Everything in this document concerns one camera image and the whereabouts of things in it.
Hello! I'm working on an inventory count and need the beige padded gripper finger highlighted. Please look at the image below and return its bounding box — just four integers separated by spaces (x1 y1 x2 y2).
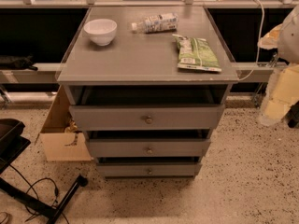
258 63 299 126

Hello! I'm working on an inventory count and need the grey top drawer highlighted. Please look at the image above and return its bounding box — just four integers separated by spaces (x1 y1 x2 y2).
69 105 224 131

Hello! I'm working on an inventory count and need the grey drawer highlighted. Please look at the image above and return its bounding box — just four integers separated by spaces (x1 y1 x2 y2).
69 105 224 131
97 163 201 177
86 138 210 158

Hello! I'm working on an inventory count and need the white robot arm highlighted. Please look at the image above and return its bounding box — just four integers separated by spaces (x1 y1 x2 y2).
258 6 299 126

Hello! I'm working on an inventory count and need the grey drawer cabinet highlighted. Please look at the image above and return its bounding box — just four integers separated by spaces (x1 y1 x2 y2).
58 6 237 166

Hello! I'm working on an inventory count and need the grey middle drawer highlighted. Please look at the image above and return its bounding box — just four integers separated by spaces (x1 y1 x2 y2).
86 138 210 158

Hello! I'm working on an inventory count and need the grey bottom drawer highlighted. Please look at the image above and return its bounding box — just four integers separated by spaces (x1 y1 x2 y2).
97 163 201 177

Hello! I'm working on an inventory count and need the green snack bag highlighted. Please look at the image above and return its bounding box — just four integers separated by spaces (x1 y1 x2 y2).
174 35 221 73

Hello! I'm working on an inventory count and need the clear plastic bottle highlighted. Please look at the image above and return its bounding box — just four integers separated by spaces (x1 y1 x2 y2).
131 13 178 34

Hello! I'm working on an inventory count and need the white ceramic bowl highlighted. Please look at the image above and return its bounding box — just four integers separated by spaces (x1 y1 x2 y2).
83 19 118 46

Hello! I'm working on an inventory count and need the cardboard box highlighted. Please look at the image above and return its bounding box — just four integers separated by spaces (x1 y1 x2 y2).
40 87 92 161

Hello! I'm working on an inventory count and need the black stand base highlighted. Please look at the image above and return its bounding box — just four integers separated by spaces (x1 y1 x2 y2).
0 119 89 224

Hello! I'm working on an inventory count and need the black cloth on shelf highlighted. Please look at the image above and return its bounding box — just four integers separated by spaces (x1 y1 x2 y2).
0 55 38 71

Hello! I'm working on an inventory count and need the white hanging cable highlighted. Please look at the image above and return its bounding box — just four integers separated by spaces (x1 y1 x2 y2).
238 0 265 82

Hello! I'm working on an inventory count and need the black floor cable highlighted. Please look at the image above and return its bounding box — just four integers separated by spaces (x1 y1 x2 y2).
0 163 71 224

